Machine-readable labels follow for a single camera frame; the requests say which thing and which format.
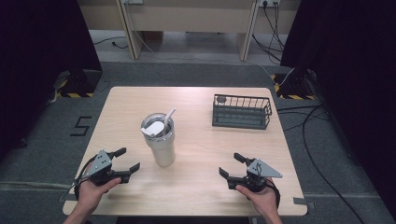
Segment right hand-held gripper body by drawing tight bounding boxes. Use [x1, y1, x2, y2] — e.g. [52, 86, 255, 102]
[233, 158, 284, 192]

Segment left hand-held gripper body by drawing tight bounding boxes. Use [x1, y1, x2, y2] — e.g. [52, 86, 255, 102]
[81, 149, 125, 188]

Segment person's right hand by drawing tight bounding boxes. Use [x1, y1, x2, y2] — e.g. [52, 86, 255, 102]
[234, 178, 280, 217]

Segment person's left hand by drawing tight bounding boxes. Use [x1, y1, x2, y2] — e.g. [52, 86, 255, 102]
[75, 176, 122, 217]

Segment cream tumbler with clear lid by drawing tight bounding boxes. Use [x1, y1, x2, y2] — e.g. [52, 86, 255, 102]
[140, 112, 177, 168]

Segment white straw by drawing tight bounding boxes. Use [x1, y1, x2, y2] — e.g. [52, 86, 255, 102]
[163, 107, 177, 131]

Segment black stand base striped tape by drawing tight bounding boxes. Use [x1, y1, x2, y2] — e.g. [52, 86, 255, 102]
[56, 68, 104, 99]
[270, 72, 317, 101]

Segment dark curtain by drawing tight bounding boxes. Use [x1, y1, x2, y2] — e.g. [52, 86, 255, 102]
[279, 0, 396, 216]
[0, 0, 103, 162]

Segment beige wooden desk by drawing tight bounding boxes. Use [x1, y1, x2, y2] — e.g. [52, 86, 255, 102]
[77, 0, 303, 62]

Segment white power strip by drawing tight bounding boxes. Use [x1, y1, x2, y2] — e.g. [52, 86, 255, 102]
[258, 0, 281, 8]

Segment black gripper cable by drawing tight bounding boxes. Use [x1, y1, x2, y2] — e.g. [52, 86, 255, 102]
[264, 177, 282, 210]
[73, 154, 98, 201]

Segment dark wire basket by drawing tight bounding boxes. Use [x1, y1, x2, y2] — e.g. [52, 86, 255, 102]
[212, 93, 274, 131]

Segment black floor cables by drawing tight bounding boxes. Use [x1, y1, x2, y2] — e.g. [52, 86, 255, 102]
[276, 104, 366, 224]

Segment black floor cable with plug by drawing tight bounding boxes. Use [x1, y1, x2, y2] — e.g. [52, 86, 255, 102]
[92, 35, 130, 50]

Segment bundle of black cables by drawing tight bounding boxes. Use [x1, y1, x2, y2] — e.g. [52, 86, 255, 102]
[251, 2, 287, 65]

